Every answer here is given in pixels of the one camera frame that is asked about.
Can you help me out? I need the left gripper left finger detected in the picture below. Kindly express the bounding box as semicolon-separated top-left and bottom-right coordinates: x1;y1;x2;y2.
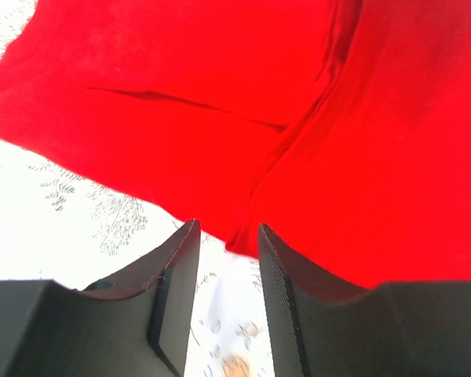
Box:
0;220;201;377

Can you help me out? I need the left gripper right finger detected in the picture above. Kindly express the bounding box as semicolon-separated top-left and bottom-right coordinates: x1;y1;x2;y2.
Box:
258;225;471;376

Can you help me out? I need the red t shirt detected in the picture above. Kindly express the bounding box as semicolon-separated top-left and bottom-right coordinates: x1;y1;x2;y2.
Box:
0;1;471;287

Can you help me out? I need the floral patterned table mat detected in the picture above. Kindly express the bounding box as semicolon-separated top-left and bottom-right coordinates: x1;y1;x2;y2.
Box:
0;0;274;377

